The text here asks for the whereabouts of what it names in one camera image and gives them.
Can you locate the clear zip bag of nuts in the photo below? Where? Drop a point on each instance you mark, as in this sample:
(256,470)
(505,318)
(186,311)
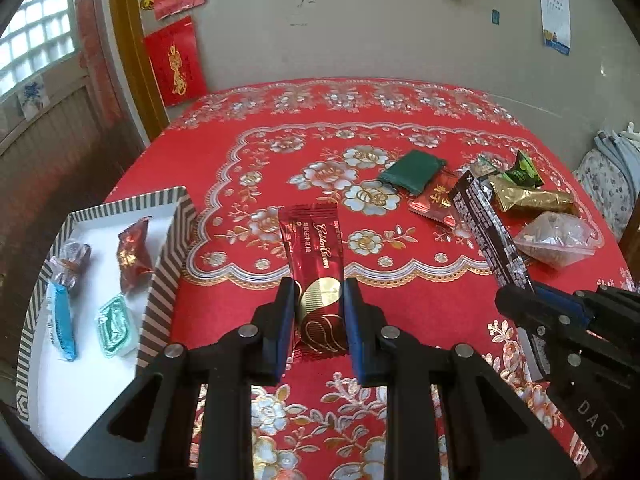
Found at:
(555,240)

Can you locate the gold foil packet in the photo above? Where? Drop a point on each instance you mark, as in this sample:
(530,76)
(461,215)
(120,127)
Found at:
(535,202)

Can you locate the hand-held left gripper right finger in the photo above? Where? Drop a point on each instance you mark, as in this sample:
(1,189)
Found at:
(357,330)

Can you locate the floral cushion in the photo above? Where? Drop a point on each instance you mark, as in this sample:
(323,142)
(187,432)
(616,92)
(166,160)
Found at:
(605,185)

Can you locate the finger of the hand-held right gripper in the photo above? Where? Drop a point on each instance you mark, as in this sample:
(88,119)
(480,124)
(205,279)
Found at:
(520,307)
(562,302)

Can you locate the small bright green packet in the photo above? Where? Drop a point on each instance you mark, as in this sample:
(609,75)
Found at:
(522,174)

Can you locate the green sauce cup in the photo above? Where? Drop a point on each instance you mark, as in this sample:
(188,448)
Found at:
(117,325)

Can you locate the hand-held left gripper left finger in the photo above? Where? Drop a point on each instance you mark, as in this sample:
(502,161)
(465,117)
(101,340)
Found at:
(285,330)

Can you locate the small red snack packet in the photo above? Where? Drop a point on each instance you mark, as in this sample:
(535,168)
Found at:
(435,202)

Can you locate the long brown bar packet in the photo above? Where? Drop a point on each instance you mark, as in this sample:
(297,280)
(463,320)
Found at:
(492,240)

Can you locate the wooden door frame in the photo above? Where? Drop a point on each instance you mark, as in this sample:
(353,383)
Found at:
(132,50)

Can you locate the white wall chart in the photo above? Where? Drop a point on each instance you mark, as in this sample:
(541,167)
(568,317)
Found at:
(555,5)

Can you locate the clear packet with green edges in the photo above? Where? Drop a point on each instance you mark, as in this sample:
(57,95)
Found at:
(484,166)

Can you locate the red floral tablecloth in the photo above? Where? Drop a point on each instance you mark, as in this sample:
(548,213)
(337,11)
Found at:
(400,270)

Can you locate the clear bag of red dates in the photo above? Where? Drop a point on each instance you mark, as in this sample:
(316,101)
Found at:
(72,260)

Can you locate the blue and white picture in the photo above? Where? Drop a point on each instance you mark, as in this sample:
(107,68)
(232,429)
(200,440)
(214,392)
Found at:
(34,96)

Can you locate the white and blue snack packet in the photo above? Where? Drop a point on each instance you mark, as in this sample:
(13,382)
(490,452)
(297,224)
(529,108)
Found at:
(61,322)

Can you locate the red paper couplet strip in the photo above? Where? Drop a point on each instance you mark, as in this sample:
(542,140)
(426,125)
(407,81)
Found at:
(90,35)

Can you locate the striped cardboard box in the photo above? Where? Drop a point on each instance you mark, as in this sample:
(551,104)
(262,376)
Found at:
(170,280)

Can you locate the dark green packet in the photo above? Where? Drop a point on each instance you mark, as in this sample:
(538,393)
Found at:
(412,170)

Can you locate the red and gold snack packet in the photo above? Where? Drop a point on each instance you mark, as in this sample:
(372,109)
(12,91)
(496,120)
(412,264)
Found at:
(315,260)

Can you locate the grey folded cloth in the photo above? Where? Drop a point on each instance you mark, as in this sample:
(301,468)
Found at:
(615,142)

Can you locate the dark red apple-print packet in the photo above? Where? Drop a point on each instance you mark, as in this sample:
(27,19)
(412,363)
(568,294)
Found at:
(132,257)

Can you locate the glass block window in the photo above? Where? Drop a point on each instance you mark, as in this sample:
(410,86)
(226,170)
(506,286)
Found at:
(37,35)

